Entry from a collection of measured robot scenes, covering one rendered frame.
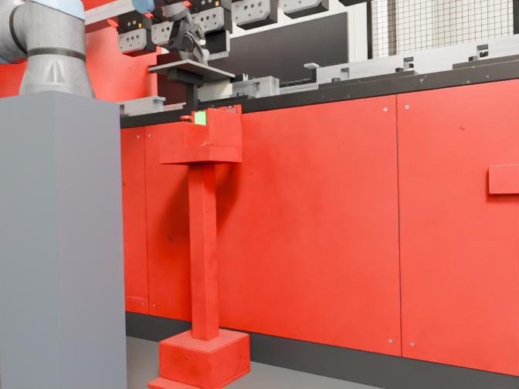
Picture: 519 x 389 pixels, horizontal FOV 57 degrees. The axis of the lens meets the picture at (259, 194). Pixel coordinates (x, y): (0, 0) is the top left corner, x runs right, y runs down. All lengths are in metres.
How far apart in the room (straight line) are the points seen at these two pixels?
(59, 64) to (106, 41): 1.60
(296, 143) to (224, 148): 0.23
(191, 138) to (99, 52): 1.27
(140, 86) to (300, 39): 0.96
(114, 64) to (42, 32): 1.58
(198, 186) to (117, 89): 1.30
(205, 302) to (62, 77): 0.77
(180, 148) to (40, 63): 0.51
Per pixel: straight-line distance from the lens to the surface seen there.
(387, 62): 1.55
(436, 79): 1.37
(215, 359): 1.44
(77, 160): 1.02
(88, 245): 1.04
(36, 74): 1.08
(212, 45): 1.91
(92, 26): 2.44
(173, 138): 1.46
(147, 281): 1.92
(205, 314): 1.49
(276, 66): 2.34
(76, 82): 1.07
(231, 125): 1.45
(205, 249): 1.45
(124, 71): 2.71
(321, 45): 2.25
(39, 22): 1.12
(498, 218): 1.33
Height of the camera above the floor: 0.58
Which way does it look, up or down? 1 degrees down
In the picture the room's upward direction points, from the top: 1 degrees counter-clockwise
